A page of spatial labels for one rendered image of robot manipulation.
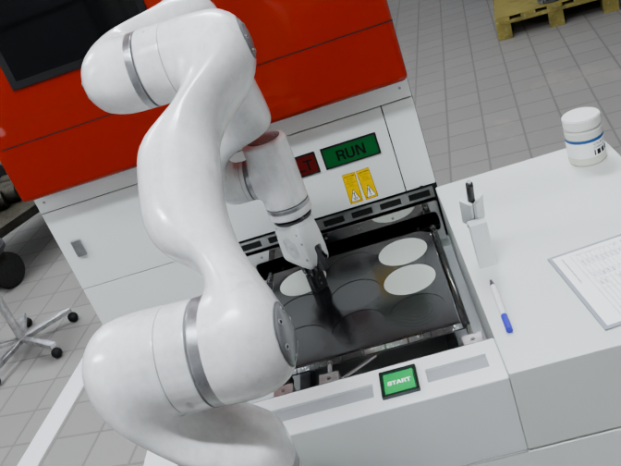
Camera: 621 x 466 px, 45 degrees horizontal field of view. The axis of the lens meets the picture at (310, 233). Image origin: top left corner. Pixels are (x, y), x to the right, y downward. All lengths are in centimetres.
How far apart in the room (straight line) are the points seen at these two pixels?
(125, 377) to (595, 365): 63
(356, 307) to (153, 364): 70
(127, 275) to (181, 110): 87
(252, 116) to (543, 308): 54
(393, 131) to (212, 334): 88
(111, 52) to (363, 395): 59
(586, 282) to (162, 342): 69
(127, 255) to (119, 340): 90
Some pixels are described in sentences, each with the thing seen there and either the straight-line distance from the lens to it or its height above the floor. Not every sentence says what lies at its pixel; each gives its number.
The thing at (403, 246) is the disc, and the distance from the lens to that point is 156.
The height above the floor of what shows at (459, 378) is 96.
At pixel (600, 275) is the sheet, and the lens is 123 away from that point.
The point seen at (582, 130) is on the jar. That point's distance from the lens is 152.
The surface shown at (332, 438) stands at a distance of 112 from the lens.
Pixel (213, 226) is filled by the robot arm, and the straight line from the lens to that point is 83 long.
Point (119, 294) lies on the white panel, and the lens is 176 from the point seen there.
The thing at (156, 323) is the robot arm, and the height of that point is 130.
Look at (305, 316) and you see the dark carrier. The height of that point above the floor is 90.
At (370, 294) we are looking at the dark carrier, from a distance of 145.
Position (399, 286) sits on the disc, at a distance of 144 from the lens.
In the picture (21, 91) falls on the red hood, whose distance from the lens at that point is 155.
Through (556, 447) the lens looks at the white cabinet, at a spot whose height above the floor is 81.
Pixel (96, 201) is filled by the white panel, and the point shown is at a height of 116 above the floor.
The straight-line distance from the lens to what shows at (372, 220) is 161.
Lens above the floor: 167
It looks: 26 degrees down
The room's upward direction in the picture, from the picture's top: 21 degrees counter-clockwise
